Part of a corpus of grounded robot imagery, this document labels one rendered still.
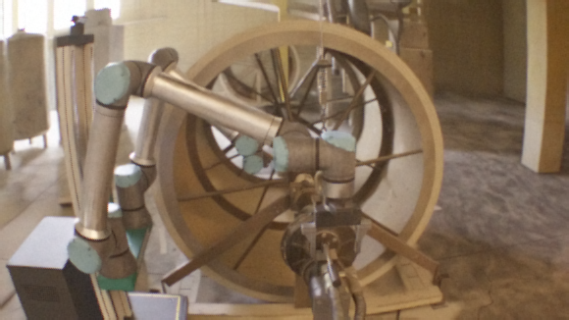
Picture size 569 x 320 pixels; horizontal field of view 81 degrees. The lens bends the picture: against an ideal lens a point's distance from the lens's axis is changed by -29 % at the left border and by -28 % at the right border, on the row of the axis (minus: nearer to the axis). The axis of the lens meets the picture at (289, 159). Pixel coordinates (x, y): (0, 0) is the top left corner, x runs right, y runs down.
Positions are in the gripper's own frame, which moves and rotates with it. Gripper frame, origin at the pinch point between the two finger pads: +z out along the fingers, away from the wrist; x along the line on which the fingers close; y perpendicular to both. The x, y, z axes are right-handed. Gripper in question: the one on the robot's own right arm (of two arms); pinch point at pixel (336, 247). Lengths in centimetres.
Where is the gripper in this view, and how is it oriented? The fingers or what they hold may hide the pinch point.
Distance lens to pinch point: 132.6
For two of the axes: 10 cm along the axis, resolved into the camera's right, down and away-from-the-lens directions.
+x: -10.0, 0.3, -0.6
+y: -0.6, -2.8, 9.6
